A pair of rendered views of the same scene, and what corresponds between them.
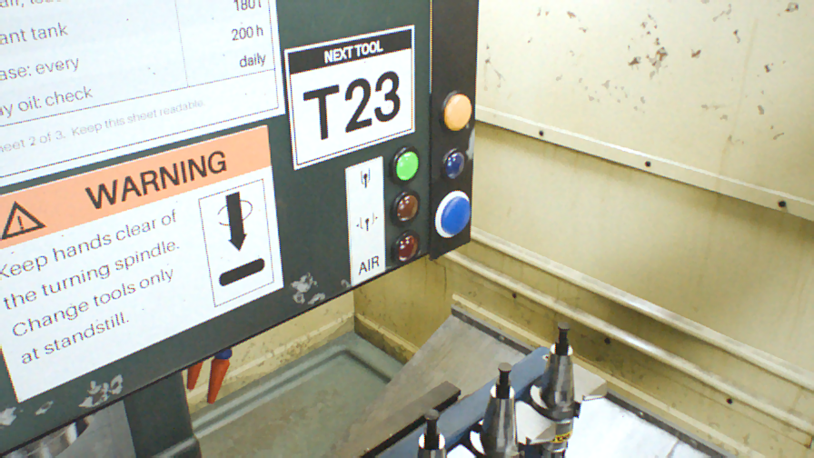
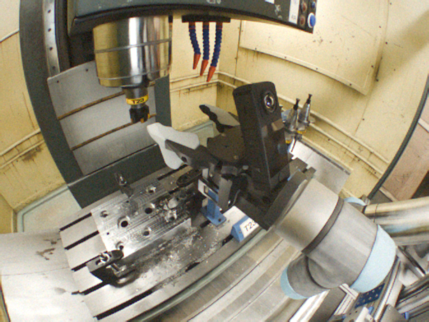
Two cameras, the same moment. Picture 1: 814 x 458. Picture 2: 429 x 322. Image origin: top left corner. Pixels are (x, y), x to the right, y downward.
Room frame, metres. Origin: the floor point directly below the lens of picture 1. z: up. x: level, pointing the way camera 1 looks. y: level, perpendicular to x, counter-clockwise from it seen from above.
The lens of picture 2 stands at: (0.07, 0.15, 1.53)
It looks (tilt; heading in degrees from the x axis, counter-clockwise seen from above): 41 degrees down; 0
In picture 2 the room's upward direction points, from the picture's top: 5 degrees clockwise
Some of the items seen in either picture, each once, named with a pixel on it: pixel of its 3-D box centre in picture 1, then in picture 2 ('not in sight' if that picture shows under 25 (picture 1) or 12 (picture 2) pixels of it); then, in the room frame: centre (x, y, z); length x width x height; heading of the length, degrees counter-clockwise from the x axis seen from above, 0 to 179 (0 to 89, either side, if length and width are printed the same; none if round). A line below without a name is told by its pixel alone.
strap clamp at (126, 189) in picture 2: not in sight; (124, 187); (0.50, 0.49, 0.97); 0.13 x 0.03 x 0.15; 44
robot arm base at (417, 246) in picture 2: not in sight; (426, 238); (0.17, -0.82, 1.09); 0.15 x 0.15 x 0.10
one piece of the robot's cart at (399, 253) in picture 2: not in sight; (408, 253); (0.17, -0.82, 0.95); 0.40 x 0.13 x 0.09; 41
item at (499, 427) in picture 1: (500, 414); (292, 117); (0.63, -0.09, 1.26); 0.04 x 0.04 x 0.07
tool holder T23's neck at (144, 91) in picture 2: not in sight; (136, 93); (0.43, 0.33, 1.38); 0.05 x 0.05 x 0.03
